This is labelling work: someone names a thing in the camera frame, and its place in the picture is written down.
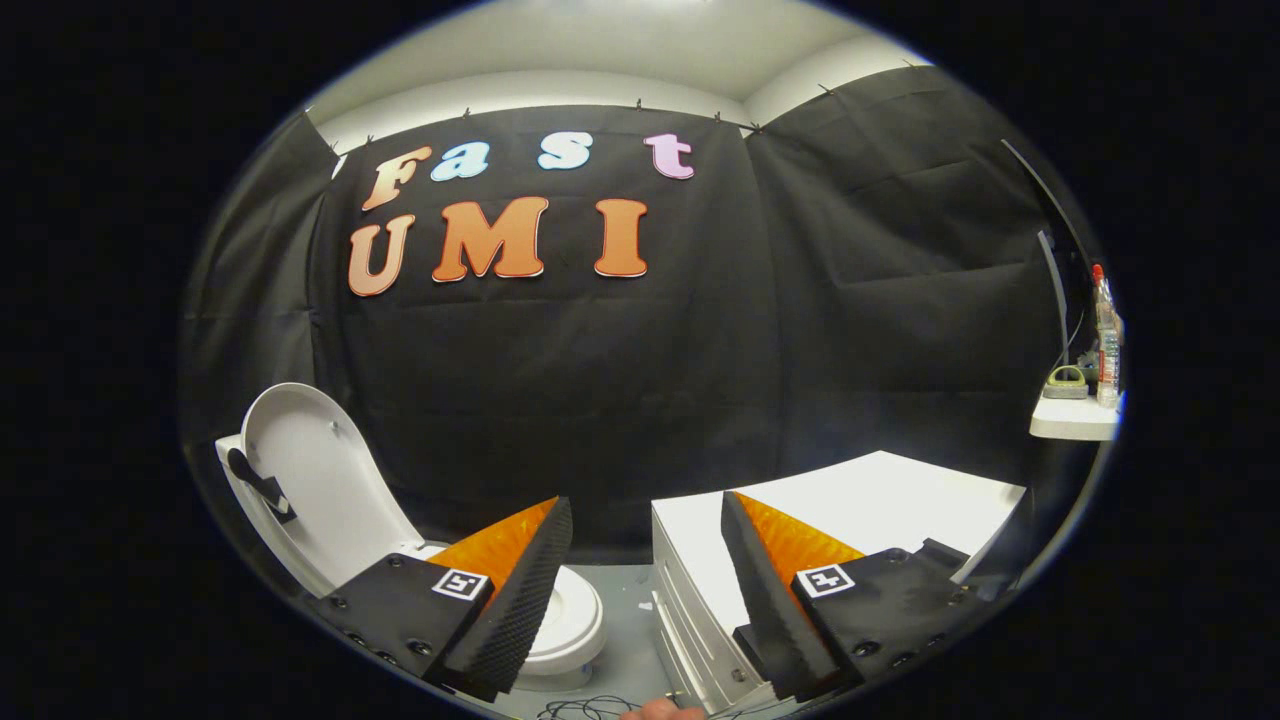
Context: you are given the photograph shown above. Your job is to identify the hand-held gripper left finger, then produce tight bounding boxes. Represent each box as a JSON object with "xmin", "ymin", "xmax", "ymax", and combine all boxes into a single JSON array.
[{"xmin": 318, "ymin": 496, "xmax": 574, "ymax": 703}]

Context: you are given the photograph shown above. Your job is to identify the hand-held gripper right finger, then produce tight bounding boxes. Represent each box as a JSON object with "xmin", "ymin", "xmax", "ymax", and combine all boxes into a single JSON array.
[{"xmin": 720, "ymin": 490, "xmax": 986, "ymax": 703}]

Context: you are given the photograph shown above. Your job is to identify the white toilet lid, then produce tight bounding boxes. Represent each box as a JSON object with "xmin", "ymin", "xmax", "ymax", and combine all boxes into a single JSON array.
[{"xmin": 240, "ymin": 382, "xmax": 426, "ymax": 599}]

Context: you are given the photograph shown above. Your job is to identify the white toilet bowl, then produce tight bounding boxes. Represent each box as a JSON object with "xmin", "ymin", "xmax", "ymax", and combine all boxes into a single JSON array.
[{"xmin": 420, "ymin": 540, "xmax": 607, "ymax": 691}]

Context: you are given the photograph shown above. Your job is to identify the white cabinet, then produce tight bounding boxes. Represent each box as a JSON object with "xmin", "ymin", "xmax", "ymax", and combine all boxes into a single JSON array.
[{"xmin": 650, "ymin": 450, "xmax": 1031, "ymax": 713}]

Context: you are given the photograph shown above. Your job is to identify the small black box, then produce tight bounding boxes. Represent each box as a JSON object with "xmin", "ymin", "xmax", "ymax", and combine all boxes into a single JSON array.
[{"xmin": 918, "ymin": 538, "xmax": 973, "ymax": 579}]

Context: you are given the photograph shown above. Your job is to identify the black backdrop cloth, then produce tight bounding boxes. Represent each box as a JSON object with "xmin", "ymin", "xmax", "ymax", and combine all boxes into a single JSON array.
[{"xmin": 180, "ymin": 65, "xmax": 1096, "ymax": 566}]

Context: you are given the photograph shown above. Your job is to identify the clear spray bottle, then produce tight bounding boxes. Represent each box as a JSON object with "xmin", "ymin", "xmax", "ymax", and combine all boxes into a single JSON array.
[{"xmin": 1090, "ymin": 263, "xmax": 1123, "ymax": 409}]

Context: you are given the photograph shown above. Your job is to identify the black floor cables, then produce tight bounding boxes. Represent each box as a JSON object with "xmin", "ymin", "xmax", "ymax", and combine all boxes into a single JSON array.
[{"xmin": 535, "ymin": 695, "xmax": 801, "ymax": 720}]

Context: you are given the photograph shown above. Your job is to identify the grey hanging cable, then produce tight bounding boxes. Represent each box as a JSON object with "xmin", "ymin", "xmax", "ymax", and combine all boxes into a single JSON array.
[{"xmin": 1037, "ymin": 230, "xmax": 1073, "ymax": 369}]

